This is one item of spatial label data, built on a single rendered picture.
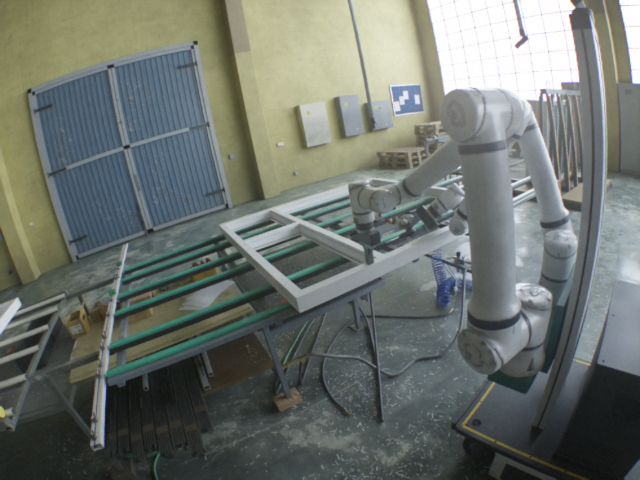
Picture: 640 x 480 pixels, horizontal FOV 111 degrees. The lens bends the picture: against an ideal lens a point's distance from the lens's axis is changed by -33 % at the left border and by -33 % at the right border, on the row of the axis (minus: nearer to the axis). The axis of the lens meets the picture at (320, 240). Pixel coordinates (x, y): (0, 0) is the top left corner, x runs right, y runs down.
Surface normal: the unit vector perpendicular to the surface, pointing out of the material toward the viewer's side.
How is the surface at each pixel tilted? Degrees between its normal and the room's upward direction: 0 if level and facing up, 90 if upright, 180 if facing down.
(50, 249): 90
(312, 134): 90
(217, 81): 90
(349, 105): 90
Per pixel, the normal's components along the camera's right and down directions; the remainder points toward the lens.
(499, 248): -0.19, 0.30
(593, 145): -0.75, 0.36
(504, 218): 0.12, 0.24
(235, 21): 0.47, 0.23
